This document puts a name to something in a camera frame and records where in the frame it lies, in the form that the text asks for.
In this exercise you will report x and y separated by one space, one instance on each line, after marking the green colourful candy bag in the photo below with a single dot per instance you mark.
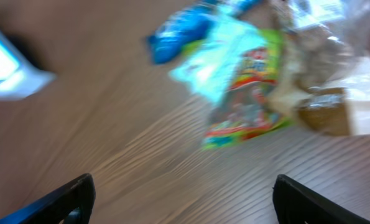
243 112

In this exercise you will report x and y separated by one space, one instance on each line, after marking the mint green snack packet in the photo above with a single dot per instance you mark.
208 72

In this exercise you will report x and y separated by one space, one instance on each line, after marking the blue cookie packet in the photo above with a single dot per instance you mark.
190 24

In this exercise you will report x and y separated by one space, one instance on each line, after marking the beige clear pastry bag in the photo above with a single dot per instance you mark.
324 79

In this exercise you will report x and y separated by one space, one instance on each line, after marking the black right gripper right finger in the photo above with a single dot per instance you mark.
295 203

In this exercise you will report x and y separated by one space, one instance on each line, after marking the white barcode scanner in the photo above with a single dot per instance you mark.
18 77

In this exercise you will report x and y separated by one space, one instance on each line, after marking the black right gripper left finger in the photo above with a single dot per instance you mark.
70 203

